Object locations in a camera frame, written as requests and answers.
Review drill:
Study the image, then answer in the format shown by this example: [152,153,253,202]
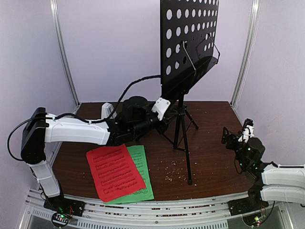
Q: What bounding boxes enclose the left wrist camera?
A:
[152,97,171,121]

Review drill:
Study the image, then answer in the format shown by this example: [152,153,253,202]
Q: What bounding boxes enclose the black braided left cable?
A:
[104,75,163,122]

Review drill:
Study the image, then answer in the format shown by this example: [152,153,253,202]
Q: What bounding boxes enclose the round circuit board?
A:
[51,212,71,228]
[243,211,270,228]

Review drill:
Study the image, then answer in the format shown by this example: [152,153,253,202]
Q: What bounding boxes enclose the red music sheet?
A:
[86,145,146,202]

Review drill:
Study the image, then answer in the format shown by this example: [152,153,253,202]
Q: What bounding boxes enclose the green sheet booklet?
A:
[106,145,154,204]

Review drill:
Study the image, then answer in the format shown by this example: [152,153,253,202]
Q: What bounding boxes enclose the black music stand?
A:
[160,0,219,185]

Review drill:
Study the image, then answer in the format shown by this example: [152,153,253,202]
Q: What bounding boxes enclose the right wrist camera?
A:
[238,118,254,143]

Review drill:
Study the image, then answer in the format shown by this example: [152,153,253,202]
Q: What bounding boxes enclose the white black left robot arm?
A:
[17,96,174,217]

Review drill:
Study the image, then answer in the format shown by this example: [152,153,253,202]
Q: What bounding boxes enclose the left round circuit board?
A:
[51,212,71,228]

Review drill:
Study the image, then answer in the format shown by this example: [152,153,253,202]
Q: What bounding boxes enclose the white metronome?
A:
[101,103,114,119]

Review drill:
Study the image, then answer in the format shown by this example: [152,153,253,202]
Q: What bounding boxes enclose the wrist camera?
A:
[152,97,171,121]
[238,118,254,143]

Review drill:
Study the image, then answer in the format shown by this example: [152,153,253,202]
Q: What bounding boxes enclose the right round circuit board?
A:
[243,211,270,228]

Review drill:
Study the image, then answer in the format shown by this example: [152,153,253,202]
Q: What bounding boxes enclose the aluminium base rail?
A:
[18,190,295,229]

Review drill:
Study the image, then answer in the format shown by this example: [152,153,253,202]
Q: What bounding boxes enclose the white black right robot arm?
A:
[221,125,305,216]

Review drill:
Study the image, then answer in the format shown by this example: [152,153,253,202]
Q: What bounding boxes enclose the aluminium frame post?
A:
[50,0,81,107]
[231,0,261,109]

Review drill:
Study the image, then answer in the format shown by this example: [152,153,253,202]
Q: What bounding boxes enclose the right aluminium frame post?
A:
[231,0,261,109]

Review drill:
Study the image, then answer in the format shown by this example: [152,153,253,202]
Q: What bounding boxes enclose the left aluminium frame post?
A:
[50,0,81,107]

